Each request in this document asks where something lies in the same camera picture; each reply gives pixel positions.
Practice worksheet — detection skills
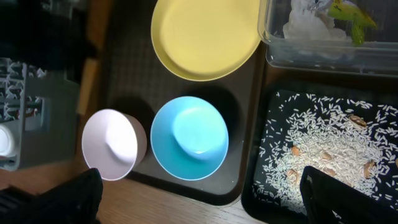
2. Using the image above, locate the yellow plate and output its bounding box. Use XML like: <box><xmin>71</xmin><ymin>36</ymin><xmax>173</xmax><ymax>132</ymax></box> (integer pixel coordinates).
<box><xmin>150</xmin><ymin>0</ymin><xmax>261</xmax><ymax>82</ymax></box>

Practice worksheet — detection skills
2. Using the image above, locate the green snack wrapper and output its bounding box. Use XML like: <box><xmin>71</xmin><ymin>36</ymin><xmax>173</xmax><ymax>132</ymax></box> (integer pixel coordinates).
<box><xmin>328</xmin><ymin>0</ymin><xmax>377</xmax><ymax>45</ymax></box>

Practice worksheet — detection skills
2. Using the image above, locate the crumpled white tissue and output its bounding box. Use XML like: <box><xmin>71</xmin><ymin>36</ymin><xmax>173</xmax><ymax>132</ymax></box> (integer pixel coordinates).
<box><xmin>282</xmin><ymin>0</ymin><xmax>351</xmax><ymax>41</ymax></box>

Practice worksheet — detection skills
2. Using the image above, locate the dark brown serving tray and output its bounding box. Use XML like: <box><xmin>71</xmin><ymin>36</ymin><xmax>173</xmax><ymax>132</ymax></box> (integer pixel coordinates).
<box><xmin>99</xmin><ymin>1</ymin><xmax>266</xmax><ymax>206</ymax></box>

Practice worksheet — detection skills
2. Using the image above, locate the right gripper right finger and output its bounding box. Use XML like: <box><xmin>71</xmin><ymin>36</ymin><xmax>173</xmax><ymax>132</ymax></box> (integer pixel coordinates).
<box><xmin>300</xmin><ymin>166</ymin><xmax>397</xmax><ymax>224</ymax></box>

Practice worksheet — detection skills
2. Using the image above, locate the blue bowl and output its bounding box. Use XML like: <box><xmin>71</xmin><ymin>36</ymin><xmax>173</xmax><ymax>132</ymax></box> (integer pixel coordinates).
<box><xmin>150</xmin><ymin>96</ymin><xmax>229</xmax><ymax>181</ymax></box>

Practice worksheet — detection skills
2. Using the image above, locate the clear plastic bin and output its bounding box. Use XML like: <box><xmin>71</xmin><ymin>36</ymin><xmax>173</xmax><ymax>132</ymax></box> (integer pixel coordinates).
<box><xmin>257</xmin><ymin>0</ymin><xmax>397</xmax><ymax>77</ymax></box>

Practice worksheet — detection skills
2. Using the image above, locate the pink bowl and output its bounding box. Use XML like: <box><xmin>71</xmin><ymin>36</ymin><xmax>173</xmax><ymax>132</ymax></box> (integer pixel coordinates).
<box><xmin>81</xmin><ymin>109</ymin><xmax>147</xmax><ymax>181</ymax></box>

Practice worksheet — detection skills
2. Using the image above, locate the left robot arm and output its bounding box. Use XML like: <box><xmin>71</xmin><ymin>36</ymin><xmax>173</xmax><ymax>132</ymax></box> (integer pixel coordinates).
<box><xmin>1</xmin><ymin>1</ymin><xmax>97</xmax><ymax>83</ymax></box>

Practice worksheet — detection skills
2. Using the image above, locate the black waste tray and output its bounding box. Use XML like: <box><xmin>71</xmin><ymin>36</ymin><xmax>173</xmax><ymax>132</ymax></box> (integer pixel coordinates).
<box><xmin>241</xmin><ymin>79</ymin><xmax>398</xmax><ymax>224</ymax></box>

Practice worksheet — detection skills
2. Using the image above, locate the grey dish rack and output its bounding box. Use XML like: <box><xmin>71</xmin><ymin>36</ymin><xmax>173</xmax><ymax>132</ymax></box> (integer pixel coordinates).
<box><xmin>1</xmin><ymin>58</ymin><xmax>80</xmax><ymax>171</ymax></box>

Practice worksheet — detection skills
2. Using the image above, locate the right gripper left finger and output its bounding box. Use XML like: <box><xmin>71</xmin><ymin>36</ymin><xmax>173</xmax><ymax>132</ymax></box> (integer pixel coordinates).
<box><xmin>1</xmin><ymin>168</ymin><xmax>103</xmax><ymax>224</ymax></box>

